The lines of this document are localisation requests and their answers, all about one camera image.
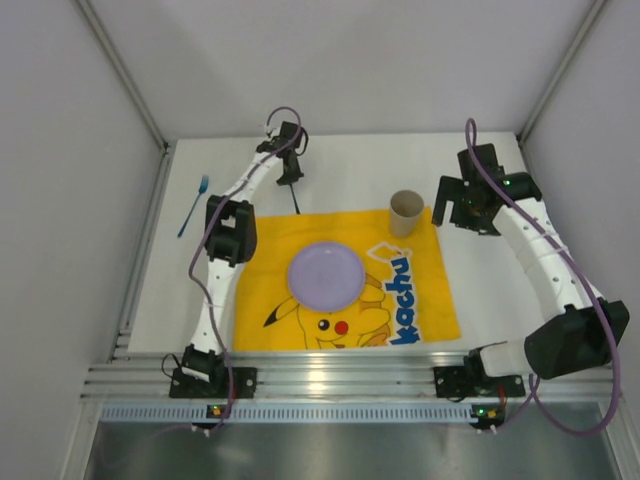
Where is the white slotted cable duct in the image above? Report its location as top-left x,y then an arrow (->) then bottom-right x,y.
100,402 -> 503,425

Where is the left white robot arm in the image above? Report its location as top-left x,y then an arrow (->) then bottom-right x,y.
183,121 -> 308,378

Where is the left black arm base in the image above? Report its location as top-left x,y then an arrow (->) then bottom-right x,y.
169,346 -> 258,400

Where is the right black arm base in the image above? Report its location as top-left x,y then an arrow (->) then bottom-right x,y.
433,349 -> 526,401

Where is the blue plastic fork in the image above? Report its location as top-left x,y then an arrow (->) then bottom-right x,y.
177,174 -> 209,238

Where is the aluminium mounting rail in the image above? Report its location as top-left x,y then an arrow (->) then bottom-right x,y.
79,284 -> 624,401

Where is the purple plastic plate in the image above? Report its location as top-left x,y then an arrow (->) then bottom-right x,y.
286,242 -> 366,313

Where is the yellow pikachu cloth mat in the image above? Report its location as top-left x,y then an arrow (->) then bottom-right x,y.
233,210 -> 461,352

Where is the beige paper cup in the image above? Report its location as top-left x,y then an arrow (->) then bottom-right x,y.
389,190 -> 425,238

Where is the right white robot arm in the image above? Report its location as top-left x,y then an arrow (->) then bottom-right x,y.
432,144 -> 629,380

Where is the blue metallic spoon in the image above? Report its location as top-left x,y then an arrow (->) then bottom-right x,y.
289,184 -> 301,215

